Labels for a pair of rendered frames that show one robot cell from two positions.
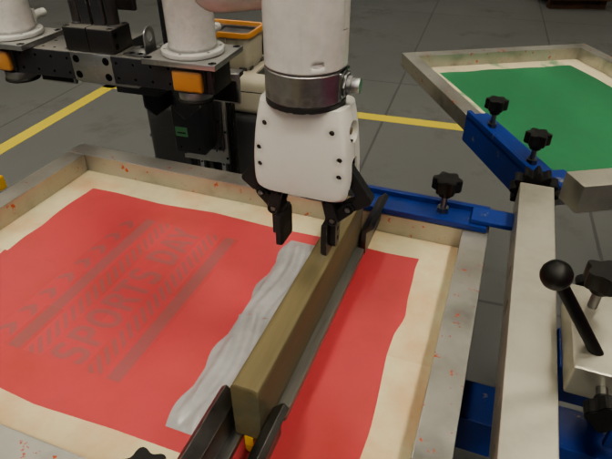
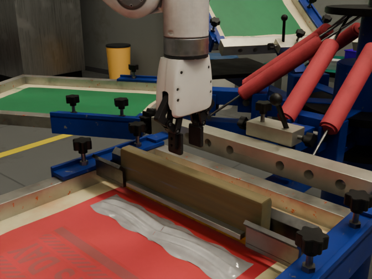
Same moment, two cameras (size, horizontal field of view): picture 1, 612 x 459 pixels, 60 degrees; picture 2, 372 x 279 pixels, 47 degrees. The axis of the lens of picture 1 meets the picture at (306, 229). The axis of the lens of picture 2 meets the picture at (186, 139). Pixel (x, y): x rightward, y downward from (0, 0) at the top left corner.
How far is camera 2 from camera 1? 70 cm
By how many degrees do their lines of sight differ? 61
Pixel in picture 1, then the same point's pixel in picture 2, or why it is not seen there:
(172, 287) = (89, 264)
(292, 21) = (204, 8)
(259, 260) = (98, 221)
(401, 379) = not seen: hidden behind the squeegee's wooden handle
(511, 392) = (287, 155)
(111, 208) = not seen: outside the picture
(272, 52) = (194, 27)
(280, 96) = (197, 50)
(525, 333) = (257, 144)
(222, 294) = (120, 242)
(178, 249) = (42, 255)
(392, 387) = not seen: hidden behind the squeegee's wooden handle
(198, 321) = (140, 258)
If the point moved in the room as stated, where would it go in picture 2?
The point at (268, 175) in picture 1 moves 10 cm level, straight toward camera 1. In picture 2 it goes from (182, 106) to (241, 111)
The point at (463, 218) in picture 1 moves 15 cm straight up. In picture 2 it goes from (149, 143) to (148, 86)
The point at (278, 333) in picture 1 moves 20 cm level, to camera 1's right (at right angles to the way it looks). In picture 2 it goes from (231, 185) to (259, 146)
